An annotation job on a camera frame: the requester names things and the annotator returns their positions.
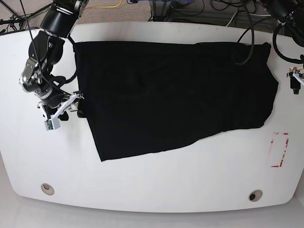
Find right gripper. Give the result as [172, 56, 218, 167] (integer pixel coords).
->
[38, 91, 86, 121]

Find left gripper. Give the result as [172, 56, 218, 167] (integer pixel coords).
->
[287, 66, 304, 95]

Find black printed T-shirt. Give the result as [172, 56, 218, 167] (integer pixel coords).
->
[73, 41, 278, 161]

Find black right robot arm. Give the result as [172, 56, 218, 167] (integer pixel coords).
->
[19, 0, 88, 128]

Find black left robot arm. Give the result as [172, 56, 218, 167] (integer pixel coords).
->
[260, 0, 304, 65]

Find red tape marking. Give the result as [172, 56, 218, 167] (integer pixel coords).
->
[268, 133, 289, 168]

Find left table grommet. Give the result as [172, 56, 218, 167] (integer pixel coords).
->
[41, 183, 55, 196]

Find table grommet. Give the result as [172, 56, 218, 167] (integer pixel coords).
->
[248, 190, 263, 202]
[41, 183, 55, 196]

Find black tripod legs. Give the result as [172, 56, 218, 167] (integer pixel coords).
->
[0, 0, 52, 34]

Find right table grommet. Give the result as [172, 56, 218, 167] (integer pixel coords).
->
[248, 190, 263, 202]

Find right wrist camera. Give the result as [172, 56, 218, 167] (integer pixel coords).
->
[44, 118, 60, 131]

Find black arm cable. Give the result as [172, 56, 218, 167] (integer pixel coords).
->
[235, 0, 276, 67]

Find yellow cable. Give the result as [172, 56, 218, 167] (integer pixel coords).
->
[84, 0, 123, 11]

